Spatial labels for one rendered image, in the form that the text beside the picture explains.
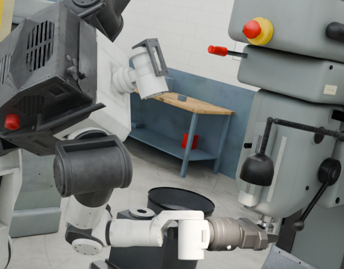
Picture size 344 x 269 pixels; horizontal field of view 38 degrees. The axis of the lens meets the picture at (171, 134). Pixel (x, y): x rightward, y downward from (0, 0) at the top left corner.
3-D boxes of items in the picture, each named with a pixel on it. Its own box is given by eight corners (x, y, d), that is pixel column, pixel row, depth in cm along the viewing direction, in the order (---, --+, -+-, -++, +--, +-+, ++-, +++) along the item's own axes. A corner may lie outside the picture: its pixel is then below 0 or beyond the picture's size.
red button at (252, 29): (254, 39, 106) (258, 20, 105) (239, 36, 109) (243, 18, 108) (262, 41, 108) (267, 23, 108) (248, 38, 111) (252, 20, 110)
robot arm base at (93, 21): (52, 17, 119) (95, 22, 116) (68, -27, 123) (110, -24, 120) (76, 50, 133) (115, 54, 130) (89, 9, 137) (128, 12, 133)
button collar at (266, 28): (264, 46, 108) (271, 18, 107) (242, 42, 112) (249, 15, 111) (270, 47, 109) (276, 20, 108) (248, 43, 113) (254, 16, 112)
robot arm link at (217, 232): (227, 215, 127) (189, 215, 121) (227, 259, 125) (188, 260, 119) (203, 216, 136) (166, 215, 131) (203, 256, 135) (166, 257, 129)
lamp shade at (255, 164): (238, 180, 108) (245, 153, 107) (239, 172, 115) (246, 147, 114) (271, 188, 107) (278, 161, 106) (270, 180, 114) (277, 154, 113)
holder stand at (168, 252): (157, 289, 163) (168, 232, 159) (107, 261, 174) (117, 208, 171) (177, 278, 173) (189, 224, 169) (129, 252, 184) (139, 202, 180)
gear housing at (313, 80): (317, 103, 112) (328, 60, 110) (232, 81, 128) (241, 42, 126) (376, 108, 136) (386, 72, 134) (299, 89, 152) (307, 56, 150)
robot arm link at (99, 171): (65, 212, 109) (74, 182, 98) (56, 177, 113) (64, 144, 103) (116, 204, 114) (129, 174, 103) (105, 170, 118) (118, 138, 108)
